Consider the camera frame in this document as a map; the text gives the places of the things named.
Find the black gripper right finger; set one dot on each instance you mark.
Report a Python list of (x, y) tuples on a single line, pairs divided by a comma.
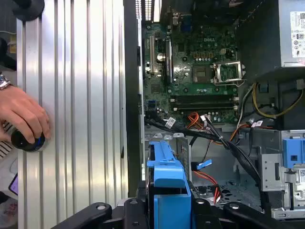
[(203, 214)]

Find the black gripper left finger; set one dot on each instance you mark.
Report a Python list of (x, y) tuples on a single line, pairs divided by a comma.
[(133, 214)]

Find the hard disk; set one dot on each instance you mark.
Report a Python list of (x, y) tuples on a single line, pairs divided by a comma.
[(171, 210)]

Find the metal disk bay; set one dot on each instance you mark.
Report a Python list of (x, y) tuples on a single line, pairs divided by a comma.
[(183, 148)]

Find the black RAM slot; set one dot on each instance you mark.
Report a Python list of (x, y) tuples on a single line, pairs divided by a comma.
[(202, 109), (202, 101), (202, 105), (202, 97)]

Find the black expansion slot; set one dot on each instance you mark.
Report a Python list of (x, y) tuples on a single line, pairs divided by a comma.
[(146, 55)]

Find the white expansion slot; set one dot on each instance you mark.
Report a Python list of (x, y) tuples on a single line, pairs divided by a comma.
[(151, 55)]

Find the person's hand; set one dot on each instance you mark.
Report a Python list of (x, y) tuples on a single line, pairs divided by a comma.
[(21, 112)]

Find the black and grey PC case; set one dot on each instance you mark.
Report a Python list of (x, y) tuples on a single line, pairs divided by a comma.
[(214, 153)]

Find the grey metal drive cage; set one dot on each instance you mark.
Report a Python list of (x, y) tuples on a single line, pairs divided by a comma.
[(269, 167)]

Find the blue drive latch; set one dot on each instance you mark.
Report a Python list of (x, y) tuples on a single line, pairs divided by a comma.
[(293, 150)]

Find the smartphone with purple screen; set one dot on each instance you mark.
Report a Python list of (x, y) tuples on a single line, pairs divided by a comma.
[(13, 184)]

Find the green motherboard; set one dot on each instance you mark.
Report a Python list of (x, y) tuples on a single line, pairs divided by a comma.
[(182, 82)]

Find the small blue plastic clip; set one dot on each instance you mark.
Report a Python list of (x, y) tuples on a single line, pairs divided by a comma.
[(263, 88)]

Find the CPU socket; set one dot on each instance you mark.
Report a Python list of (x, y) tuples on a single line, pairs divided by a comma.
[(199, 74)]

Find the striped cloth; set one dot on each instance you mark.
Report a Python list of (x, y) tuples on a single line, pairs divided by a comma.
[(6, 145)]

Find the metal socket cover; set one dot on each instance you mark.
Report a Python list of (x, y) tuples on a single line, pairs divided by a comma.
[(227, 63)]

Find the black graphics card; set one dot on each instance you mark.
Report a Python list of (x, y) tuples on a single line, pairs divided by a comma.
[(168, 62)]

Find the silver wristwatch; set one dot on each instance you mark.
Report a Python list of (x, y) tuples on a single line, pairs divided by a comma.
[(4, 82)]

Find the grey power supply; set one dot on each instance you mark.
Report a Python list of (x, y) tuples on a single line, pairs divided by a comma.
[(284, 31)]

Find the black round foot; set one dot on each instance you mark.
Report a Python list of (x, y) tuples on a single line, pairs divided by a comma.
[(29, 9)]

